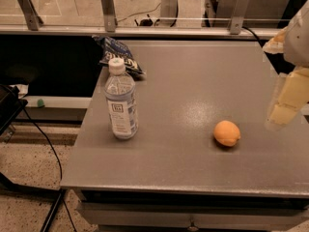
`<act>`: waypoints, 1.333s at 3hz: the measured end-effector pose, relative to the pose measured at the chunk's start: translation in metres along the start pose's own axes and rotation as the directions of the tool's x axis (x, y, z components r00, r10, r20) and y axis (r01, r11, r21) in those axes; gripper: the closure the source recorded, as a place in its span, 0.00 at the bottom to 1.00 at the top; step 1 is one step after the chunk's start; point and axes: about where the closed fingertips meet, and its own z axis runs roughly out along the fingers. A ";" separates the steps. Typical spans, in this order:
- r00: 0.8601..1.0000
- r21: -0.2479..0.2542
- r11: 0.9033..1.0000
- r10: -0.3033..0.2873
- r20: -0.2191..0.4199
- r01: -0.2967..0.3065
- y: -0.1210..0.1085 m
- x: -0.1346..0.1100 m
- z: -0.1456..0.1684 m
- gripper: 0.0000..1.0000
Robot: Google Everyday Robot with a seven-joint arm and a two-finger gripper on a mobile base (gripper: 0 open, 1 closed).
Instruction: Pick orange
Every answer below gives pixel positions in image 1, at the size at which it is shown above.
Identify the grey cabinet behind glass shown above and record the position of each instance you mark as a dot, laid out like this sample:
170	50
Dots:
255	13

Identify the orange fruit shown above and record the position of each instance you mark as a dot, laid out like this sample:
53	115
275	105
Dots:
226	133

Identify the horizontal metal rail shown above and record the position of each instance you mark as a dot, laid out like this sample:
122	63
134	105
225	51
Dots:
141	32

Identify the right metal railing post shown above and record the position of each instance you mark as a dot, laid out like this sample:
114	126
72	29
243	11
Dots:
238	16

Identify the blue chip bag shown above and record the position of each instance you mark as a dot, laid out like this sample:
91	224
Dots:
113	48

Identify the left metal railing post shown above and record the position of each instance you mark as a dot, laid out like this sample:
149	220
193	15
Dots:
33	20

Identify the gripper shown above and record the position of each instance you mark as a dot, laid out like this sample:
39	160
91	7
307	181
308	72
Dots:
297	39

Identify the middle metal railing post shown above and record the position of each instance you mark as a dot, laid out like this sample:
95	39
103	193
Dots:
109	15

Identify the metal railing post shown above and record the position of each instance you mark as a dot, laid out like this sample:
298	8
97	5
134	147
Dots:
238	16
109	15
33	20

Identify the clear plastic water bottle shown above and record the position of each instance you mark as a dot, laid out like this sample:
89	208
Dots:
119	92

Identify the small green object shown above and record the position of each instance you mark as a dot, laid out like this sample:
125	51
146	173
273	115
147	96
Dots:
40	103

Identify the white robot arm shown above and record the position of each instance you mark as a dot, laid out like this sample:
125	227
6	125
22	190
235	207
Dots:
293	40

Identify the black device at left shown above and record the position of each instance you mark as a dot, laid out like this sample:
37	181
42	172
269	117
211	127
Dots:
10	105

